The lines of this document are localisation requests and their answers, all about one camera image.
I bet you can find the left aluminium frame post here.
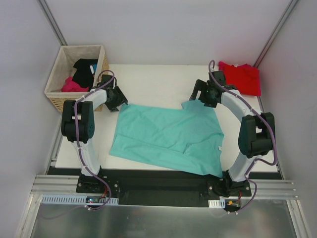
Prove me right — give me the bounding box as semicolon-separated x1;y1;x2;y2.
37;0;68;46

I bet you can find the white cable duct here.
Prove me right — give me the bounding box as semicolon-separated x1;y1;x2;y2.
42;195;107;206
208;199;226;209

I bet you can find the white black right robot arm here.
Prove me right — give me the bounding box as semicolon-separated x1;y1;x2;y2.
190;71;277;196

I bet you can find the red t shirt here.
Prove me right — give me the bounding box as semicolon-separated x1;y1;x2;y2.
218;61;261;96

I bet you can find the magenta t shirt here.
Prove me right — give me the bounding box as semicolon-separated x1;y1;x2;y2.
61;76;89;93

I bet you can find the teal t shirt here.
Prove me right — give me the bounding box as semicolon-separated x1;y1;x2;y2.
109;100;224;178

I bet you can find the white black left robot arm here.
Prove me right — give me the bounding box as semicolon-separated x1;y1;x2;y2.
61;74;128;193

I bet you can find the left white cable duct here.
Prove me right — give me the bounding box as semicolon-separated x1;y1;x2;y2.
42;195;107;206

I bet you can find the aluminium frame post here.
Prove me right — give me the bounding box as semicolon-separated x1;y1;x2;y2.
37;0;68;46
253;0;300;68

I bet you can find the black t shirt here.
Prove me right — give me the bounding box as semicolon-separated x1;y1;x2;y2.
72;59;98;92

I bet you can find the aluminium rail right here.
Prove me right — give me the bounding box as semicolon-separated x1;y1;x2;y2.
254;179;299;200

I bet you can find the right aluminium frame post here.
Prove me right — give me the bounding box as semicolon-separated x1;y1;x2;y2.
253;0;300;68

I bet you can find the aluminium rail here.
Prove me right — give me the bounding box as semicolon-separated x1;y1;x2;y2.
254;179;299;200
31;175;82;193

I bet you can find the right white cable duct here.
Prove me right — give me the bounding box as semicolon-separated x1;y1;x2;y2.
208;199;226;209

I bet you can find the woven wicker basket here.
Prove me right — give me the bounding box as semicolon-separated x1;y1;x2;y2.
44;45;109;112

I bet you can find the aluminium rail left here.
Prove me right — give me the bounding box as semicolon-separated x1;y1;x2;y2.
31;175;82;193

